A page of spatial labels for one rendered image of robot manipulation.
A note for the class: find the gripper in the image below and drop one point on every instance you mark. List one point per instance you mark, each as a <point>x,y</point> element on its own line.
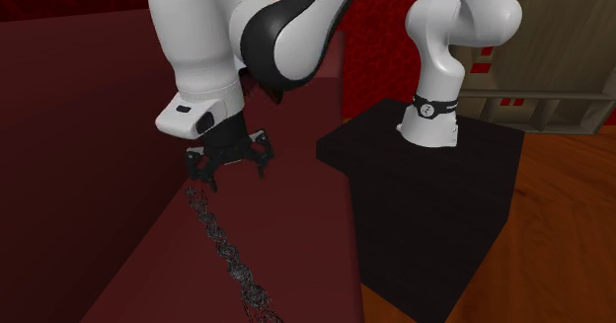
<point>225,136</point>

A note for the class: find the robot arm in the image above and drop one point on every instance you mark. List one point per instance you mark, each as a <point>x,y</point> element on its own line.
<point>197,38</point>

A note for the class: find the dark red sofa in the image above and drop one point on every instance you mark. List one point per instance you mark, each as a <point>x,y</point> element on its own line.
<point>72,144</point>

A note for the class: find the black robot stand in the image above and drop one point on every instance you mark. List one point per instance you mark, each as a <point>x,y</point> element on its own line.
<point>423,201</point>

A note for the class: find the grey-brown shelf unit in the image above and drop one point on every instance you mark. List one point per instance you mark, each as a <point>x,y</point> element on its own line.
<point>553,47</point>

